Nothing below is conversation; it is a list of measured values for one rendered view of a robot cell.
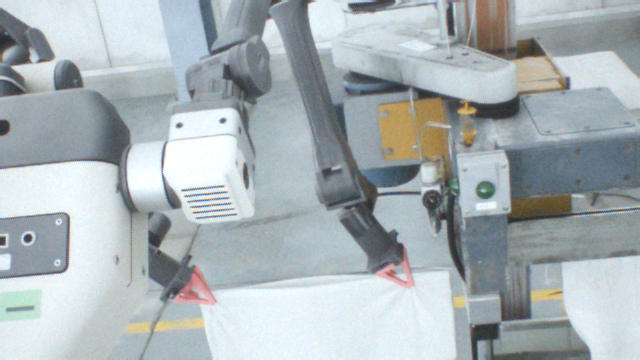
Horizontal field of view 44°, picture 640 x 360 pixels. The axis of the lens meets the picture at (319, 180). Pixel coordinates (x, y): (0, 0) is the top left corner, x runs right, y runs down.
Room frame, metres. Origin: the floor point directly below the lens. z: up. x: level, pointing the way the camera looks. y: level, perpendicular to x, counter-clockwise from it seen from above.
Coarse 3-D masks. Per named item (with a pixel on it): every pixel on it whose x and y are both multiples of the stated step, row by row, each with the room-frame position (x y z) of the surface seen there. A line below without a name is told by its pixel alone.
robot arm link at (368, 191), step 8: (360, 176) 1.33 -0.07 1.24; (360, 184) 1.31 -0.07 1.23; (368, 184) 1.41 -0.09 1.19; (360, 192) 1.30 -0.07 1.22; (368, 192) 1.33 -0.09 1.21; (376, 192) 1.40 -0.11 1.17; (320, 200) 1.33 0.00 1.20; (344, 200) 1.33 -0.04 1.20; (352, 200) 1.31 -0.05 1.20; (360, 200) 1.31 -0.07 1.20; (368, 200) 1.36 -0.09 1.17; (376, 200) 1.39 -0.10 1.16; (328, 208) 1.32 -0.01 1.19; (336, 208) 1.32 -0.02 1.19
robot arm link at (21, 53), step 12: (0, 12) 1.52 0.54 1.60; (0, 24) 1.50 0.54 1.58; (12, 24) 1.52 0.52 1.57; (24, 24) 1.54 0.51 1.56; (0, 36) 1.49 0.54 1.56; (12, 36) 1.50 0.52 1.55; (0, 48) 1.54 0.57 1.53; (12, 48) 1.51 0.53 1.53; (24, 48) 1.50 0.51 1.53; (0, 60) 1.52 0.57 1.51; (12, 60) 1.51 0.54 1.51; (24, 60) 1.51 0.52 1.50
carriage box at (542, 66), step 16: (528, 48) 1.73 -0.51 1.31; (544, 48) 1.62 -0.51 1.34; (528, 64) 1.54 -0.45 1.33; (544, 64) 1.53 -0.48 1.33; (528, 80) 1.44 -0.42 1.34; (560, 80) 1.42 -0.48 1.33; (512, 208) 1.43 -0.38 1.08; (528, 208) 1.43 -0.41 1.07; (544, 208) 1.42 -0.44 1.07; (560, 208) 1.42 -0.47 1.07
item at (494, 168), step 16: (464, 160) 1.12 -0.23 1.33; (480, 160) 1.11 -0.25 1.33; (496, 160) 1.10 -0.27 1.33; (464, 176) 1.11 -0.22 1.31; (480, 176) 1.10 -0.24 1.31; (496, 176) 1.10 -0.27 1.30; (464, 192) 1.11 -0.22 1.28; (496, 192) 1.10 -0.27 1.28; (464, 208) 1.11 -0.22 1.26; (496, 208) 1.10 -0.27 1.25
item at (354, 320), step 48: (240, 288) 1.36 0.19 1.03; (288, 288) 1.36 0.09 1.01; (336, 288) 1.32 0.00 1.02; (384, 288) 1.32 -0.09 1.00; (432, 288) 1.31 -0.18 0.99; (240, 336) 1.36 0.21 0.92; (288, 336) 1.33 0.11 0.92; (336, 336) 1.32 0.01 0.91; (384, 336) 1.32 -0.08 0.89; (432, 336) 1.31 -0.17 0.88
